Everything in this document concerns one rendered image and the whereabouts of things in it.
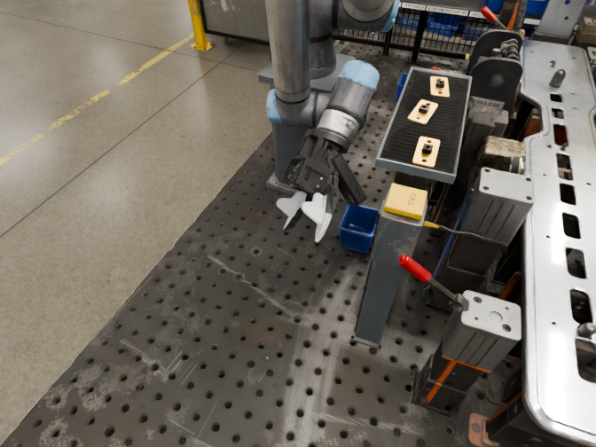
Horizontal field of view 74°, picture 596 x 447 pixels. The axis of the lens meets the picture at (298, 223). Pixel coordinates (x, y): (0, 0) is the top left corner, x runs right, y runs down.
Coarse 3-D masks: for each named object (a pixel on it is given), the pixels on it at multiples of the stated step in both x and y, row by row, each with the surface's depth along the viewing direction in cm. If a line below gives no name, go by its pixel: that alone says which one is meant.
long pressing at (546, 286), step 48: (528, 48) 138; (576, 48) 138; (528, 96) 116; (576, 96) 116; (528, 144) 100; (576, 144) 101; (576, 192) 89; (528, 240) 79; (576, 240) 79; (528, 288) 71; (576, 288) 72; (528, 336) 65; (576, 336) 65; (528, 384) 60; (576, 384) 60; (576, 432) 56
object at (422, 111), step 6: (420, 102) 83; (426, 102) 83; (432, 102) 83; (414, 108) 82; (420, 108) 80; (426, 108) 80; (432, 108) 82; (414, 114) 80; (420, 114) 80; (426, 114) 80; (414, 120) 79; (420, 120) 79; (426, 120) 79
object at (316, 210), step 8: (312, 200) 71; (320, 200) 72; (304, 208) 69; (312, 208) 70; (320, 208) 71; (312, 216) 69; (320, 216) 70; (328, 216) 70; (320, 224) 70; (328, 224) 71; (320, 232) 69
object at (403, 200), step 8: (392, 184) 67; (392, 192) 65; (400, 192) 65; (408, 192) 65; (416, 192) 65; (424, 192) 65; (392, 200) 64; (400, 200) 64; (408, 200) 64; (416, 200) 64; (424, 200) 64; (384, 208) 64; (392, 208) 63; (400, 208) 63; (408, 208) 63; (416, 208) 63; (408, 216) 63; (416, 216) 62
